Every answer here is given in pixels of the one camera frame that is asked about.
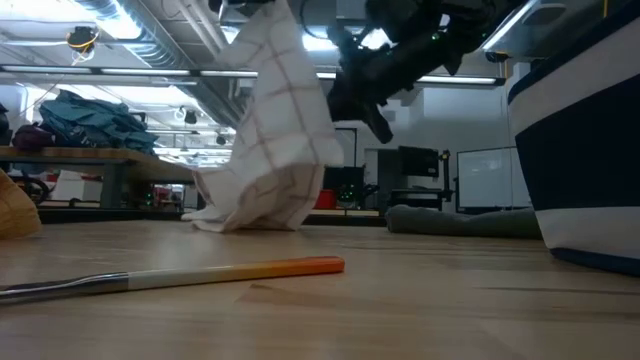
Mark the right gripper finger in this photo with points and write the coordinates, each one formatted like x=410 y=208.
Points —
x=347 y=105
x=379 y=122

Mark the white red-checked towel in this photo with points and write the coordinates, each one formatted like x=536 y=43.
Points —
x=280 y=150

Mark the grey waffle towel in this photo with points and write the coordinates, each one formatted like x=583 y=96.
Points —
x=450 y=222

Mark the mustard yellow towel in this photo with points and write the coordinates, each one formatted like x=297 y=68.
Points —
x=17 y=210

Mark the black computer monitor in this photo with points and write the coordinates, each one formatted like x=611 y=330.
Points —
x=419 y=161

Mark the black distant screen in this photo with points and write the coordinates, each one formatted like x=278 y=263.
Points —
x=345 y=177

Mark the red bin on distant table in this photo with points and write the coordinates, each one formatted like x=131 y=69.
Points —
x=326 y=199

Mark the whiteboard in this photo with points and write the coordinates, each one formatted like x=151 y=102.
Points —
x=490 y=177

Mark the ceiling strip light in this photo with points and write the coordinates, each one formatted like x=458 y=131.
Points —
x=145 y=72

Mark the navy and white fabric bin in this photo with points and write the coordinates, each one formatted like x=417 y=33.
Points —
x=580 y=165

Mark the wooden background table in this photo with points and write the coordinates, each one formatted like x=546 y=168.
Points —
x=100 y=157

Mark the teal cloth pile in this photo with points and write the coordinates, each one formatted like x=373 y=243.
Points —
x=90 y=125

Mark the purple bag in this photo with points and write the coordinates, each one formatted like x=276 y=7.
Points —
x=32 y=137

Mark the black metal table frame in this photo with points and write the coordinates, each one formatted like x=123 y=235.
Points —
x=115 y=216

